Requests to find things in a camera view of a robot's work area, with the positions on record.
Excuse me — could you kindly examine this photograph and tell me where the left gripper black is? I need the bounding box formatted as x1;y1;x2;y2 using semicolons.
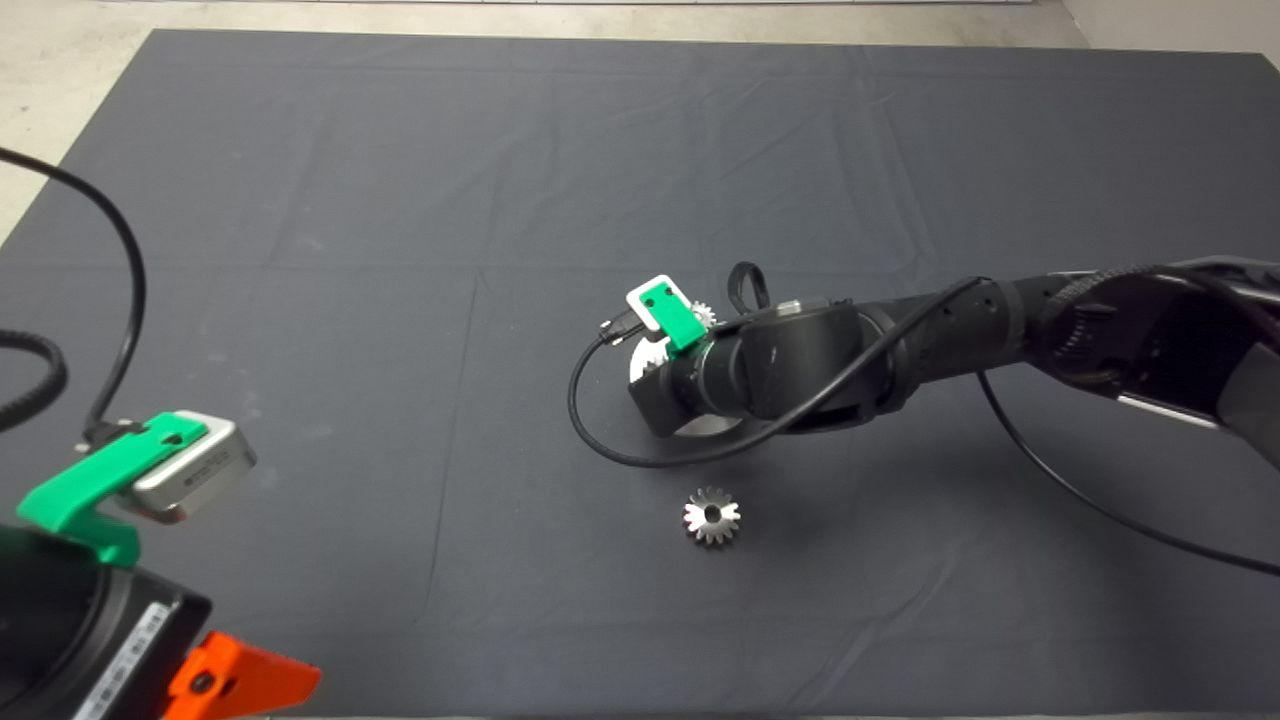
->
60;568;324;720

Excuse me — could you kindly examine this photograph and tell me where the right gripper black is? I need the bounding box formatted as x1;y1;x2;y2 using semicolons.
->
628;355;709;438

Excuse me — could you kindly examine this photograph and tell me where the large steel bevel gear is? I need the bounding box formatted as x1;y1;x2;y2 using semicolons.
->
682;486;742;547

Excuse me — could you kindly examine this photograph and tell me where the dark grey table cloth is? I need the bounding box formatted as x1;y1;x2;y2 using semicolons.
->
0;28;1280;717

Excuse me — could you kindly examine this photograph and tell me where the right green camera mount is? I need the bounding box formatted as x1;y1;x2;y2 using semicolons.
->
640;282;707;353

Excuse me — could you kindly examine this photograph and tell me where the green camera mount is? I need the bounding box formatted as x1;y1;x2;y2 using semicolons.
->
16;412;211;568
640;282;707;353

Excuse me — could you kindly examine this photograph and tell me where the right black camera cable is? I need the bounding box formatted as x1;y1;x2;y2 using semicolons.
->
567;277;1280;578

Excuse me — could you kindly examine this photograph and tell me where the black camera cable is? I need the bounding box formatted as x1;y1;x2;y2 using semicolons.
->
567;277;1280;578
0;145;148;446

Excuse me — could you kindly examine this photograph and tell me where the right white camera box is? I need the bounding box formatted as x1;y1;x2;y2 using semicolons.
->
626;274;691;336

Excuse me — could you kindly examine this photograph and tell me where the black strap loop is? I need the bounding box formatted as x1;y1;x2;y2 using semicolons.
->
727;262;769;316

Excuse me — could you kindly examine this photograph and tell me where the left silver camera box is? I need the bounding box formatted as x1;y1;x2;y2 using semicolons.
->
128;410;257;525

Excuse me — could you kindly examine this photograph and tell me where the left green camera mount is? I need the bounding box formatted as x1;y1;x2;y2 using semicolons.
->
16;412;211;568

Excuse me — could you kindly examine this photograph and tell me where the black corrugated cable conduit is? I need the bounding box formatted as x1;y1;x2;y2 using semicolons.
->
0;328;69;433

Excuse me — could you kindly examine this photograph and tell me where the left black camera cable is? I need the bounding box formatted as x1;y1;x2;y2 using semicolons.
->
0;145;148;446

